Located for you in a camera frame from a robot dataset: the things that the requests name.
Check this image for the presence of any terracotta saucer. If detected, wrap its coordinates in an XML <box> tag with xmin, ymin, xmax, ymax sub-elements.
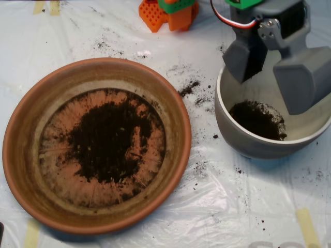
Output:
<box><xmin>2</xmin><ymin>57</ymin><xmax>192</xmax><ymax>236</ymax></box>

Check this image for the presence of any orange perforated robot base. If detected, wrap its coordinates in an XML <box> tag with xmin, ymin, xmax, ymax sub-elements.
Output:
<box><xmin>139</xmin><ymin>0</ymin><xmax>200</xmax><ymax>33</ymax></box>

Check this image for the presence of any clear plastic cover sheet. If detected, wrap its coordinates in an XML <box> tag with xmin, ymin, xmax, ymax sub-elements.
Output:
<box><xmin>0</xmin><ymin>0</ymin><xmax>331</xmax><ymax>248</ymax></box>

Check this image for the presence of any dark soil pile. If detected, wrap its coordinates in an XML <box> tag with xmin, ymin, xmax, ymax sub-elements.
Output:
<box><xmin>66</xmin><ymin>90</ymin><xmax>166</xmax><ymax>205</ymax></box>

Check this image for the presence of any white ceramic pot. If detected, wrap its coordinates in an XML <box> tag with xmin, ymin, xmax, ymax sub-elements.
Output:
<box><xmin>214</xmin><ymin>43</ymin><xmax>331</xmax><ymax>160</ymax></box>

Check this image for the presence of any beige masking tape strip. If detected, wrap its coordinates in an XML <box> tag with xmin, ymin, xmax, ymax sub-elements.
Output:
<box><xmin>33</xmin><ymin>1</ymin><xmax>46</xmax><ymax>15</ymax></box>
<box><xmin>296</xmin><ymin>208</ymin><xmax>321</xmax><ymax>248</ymax></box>
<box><xmin>24</xmin><ymin>219</ymin><xmax>41</xmax><ymax>248</ymax></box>
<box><xmin>49</xmin><ymin>1</ymin><xmax>62</xmax><ymax>17</ymax></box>

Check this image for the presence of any small spilled soil clump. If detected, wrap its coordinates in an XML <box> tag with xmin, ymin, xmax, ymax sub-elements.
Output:
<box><xmin>178</xmin><ymin>80</ymin><xmax>201</xmax><ymax>98</ymax></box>

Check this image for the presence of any dark soil in pot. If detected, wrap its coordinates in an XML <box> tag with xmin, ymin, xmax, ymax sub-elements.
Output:
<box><xmin>229</xmin><ymin>100</ymin><xmax>288</xmax><ymax>142</ymax></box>

